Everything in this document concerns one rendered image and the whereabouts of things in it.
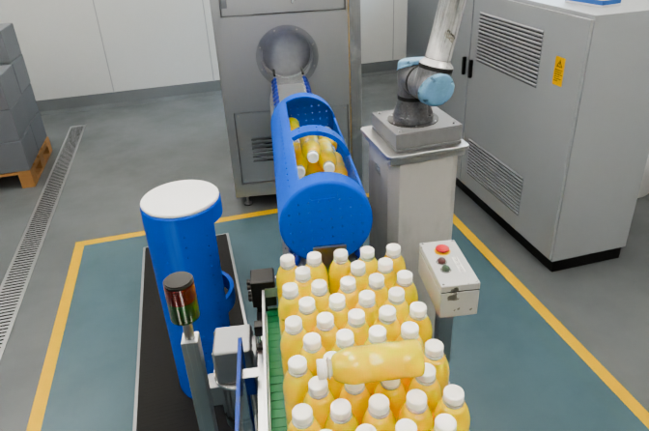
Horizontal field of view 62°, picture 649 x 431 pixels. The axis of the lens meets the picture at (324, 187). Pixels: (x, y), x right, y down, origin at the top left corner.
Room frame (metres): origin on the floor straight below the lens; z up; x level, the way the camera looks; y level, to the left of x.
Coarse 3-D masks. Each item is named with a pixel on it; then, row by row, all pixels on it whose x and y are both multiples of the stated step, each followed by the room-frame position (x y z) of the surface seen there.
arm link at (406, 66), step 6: (402, 60) 1.90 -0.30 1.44; (408, 60) 1.89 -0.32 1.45; (414, 60) 1.87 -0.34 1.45; (402, 66) 1.88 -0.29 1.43; (408, 66) 1.87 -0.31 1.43; (414, 66) 1.86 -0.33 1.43; (402, 72) 1.88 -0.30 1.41; (408, 72) 1.85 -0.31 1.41; (402, 78) 1.87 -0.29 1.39; (408, 78) 1.83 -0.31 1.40; (402, 84) 1.88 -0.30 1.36; (402, 90) 1.88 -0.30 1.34; (408, 90) 1.84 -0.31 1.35; (402, 96) 1.88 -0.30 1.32; (408, 96) 1.87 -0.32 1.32
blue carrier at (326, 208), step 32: (288, 128) 1.90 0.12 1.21; (320, 128) 1.84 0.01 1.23; (288, 160) 1.63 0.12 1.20; (352, 160) 1.76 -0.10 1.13; (288, 192) 1.43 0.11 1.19; (320, 192) 1.40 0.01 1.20; (352, 192) 1.40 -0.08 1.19; (288, 224) 1.39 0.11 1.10; (320, 224) 1.39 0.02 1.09; (352, 224) 1.41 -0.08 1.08
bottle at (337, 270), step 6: (348, 258) 1.22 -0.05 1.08; (336, 264) 1.21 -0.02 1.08; (342, 264) 1.21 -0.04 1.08; (348, 264) 1.21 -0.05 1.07; (330, 270) 1.21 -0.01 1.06; (336, 270) 1.20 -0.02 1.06; (342, 270) 1.19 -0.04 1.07; (348, 270) 1.20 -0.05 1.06; (330, 276) 1.20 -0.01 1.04; (336, 276) 1.19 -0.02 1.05; (342, 276) 1.19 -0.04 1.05; (330, 282) 1.21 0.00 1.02; (336, 282) 1.19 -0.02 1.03; (330, 288) 1.21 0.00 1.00; (336, 288) 1.19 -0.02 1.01; (330, 294) 1.21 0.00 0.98
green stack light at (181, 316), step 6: (168, 306) 0.91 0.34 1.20; (186, 306) 0.90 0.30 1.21; (192, 306) 0.91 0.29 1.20; (198, 306) 0.93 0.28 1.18; (174, 312) 0.90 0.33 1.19; (180, 312) 0.89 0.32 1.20; (186, 312) 0.90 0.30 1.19; (192, 312) 0.90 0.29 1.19; (198, 312) 0.92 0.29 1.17; (174, 318) 0.90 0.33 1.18; (180, 318) 0.89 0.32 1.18; (186, 318) 0.90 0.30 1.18; (192, 318) 0.90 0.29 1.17; (174, 324) 0.90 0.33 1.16; (180, 324) 0.89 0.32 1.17; (186, 324) 0.90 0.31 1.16
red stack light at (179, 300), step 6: (186, 288) 0.91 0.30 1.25; (192, 288) 0.92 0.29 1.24; (168, 294) 0.90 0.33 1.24; (174, 294) 0.89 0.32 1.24; (180, 294) 0.90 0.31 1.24; (186, 294) 0.90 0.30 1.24; (192, 294) 0.91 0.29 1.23; (168, 300) 0.90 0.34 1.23; (174, 300) 0.90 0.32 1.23; (180, 300) 0.90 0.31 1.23; (186, 300) 0.90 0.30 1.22; (192, 300) 0.91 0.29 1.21; (174, 306) 0.90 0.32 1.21; (180, 306) 0.89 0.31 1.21
